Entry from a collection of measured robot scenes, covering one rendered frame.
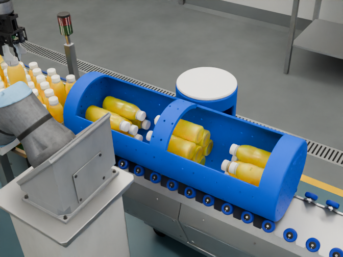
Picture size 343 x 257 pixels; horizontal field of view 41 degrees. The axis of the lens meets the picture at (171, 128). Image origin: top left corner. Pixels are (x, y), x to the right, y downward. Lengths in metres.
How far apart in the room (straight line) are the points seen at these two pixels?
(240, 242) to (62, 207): 0.66
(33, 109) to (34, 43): 3.73
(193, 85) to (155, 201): 0.60
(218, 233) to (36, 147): 0.73
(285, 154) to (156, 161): 0.44
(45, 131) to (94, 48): 3.47
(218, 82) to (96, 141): 0.93
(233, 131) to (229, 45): 3.05
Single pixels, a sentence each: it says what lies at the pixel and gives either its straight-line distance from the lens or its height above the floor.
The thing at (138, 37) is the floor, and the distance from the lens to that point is 4.89.
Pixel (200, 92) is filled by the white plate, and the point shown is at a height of 1.04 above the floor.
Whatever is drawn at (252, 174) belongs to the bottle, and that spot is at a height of 1.13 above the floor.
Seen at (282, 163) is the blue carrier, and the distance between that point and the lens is 1.42.
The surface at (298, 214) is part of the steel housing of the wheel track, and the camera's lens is 1.68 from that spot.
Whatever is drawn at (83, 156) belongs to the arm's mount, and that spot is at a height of 1.31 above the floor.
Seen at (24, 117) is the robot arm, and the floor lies 1.42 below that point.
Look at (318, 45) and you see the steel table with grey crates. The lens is 4.20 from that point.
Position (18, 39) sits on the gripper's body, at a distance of 1.80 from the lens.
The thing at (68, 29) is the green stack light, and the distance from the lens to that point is 2.33.
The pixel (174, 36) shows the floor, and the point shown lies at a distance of 4.88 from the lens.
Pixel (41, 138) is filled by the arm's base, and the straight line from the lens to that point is 1.31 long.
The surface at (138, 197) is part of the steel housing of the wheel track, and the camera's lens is 1.81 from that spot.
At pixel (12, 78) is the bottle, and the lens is 1.89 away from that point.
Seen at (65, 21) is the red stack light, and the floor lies 1.23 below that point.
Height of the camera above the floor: 2.15
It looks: 37 degrees down
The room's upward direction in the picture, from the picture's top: 2 degrees counter-clockwise
